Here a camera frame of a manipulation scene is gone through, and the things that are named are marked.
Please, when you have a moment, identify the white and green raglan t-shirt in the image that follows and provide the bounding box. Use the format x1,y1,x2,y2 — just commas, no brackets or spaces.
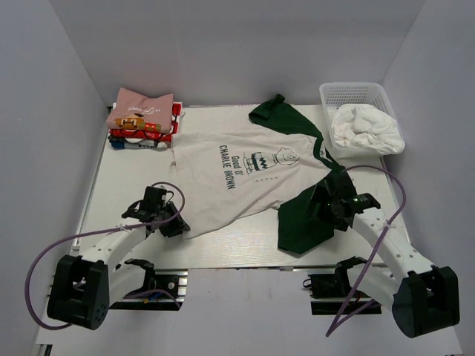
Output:
170,94,342,255

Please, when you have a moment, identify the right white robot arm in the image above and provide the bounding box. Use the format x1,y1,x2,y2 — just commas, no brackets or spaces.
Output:
307,172,460,338

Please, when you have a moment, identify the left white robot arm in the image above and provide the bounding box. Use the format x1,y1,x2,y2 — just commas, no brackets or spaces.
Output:
47,182,189,330

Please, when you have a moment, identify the folded blue white t-shirt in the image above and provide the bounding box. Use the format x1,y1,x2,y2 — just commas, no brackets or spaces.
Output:
108,135,171,151

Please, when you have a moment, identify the crumpled white t-shirt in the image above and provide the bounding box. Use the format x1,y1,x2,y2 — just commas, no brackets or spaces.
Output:
330,104,405,157

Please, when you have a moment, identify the folded pink t-shirt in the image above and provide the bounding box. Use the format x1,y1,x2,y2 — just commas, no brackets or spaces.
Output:
106,88,174,134

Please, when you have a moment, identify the folded red t-shirt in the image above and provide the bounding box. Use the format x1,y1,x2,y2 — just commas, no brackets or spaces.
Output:
108,100,183,144

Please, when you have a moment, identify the white plastic basket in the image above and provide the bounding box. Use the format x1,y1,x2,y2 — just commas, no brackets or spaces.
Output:
319,82,396,159

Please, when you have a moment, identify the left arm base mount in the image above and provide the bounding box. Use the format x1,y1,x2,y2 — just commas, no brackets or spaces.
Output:
111,270,189,312

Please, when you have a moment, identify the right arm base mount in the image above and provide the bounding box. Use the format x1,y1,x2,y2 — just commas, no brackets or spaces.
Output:
302,274,381,316

